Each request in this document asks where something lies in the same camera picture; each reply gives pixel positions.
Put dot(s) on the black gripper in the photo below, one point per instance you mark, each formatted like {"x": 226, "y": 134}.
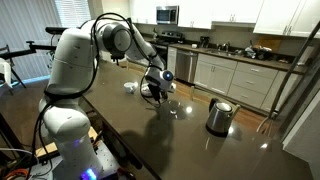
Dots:
{"x": 157, "y": 91}

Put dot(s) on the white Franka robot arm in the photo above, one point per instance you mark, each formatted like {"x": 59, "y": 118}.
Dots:
{"x": 73, "y": 66}

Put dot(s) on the clear glass cup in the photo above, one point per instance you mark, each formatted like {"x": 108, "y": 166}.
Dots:
{"x": 175, "y": 108}

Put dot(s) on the small white mug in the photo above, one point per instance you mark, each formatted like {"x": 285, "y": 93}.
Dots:
{"x": 129, "y": 87}

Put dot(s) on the stainless steel dishwasher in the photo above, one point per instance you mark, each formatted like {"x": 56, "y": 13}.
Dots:
{"x": 186, "y": 65}

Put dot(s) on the stainless steel kettle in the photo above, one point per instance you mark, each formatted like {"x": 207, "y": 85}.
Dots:
{"x": 218, "y": 116}

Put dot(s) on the white lower cabinets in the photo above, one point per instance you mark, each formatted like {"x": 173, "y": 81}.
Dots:
{"x": 216, "y": 76}

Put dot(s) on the white cabinets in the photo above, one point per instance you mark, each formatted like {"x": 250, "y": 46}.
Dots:
{"x": 216, "y": 76}
{"x": 276, "y": 15}

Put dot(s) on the small white container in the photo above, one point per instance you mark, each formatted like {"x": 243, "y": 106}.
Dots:
{"x": 194, "y": 46}

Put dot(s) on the black stove range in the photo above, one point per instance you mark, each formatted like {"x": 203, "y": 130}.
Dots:
{"x": 173, "y": 36}

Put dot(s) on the black coffee maker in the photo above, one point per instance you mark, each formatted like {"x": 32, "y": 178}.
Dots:
{"x": 204, "y": 41}

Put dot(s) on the metal sink faucet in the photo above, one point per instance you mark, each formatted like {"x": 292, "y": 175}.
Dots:
{"x": 226, "y": 46}

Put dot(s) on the stainless steel microwave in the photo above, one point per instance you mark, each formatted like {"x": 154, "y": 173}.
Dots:
{"x": 166, "y": 15}

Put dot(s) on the pile of dishes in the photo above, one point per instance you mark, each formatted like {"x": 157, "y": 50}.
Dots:
{"x": 258, "y": 51}

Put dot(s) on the white window blinds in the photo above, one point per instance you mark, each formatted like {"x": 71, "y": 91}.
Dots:
{"x": 73, "y": 13}

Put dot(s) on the wooden cutting board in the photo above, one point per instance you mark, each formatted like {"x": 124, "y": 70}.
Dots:
{"x": 268, "y": 41}

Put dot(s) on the grey metal pole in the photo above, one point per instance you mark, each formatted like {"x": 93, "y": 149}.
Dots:
{"x": 293, "y": 70}

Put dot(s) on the white upper cabinets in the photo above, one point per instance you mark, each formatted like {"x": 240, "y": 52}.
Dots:
{"x": 276, "y": 15}

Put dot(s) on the grey vertical blinds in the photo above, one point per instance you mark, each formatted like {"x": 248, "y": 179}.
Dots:
{"x": 23, "y": 26}

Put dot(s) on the white chair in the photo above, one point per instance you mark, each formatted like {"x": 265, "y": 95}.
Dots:
{"x": 4, "y": 70}

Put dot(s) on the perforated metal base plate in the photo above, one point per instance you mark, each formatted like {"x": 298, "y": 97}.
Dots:
{"x": 110, "y": 163}

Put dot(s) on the black camera tripod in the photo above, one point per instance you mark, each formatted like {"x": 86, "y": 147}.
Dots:
{"x": 31, "y": 46}

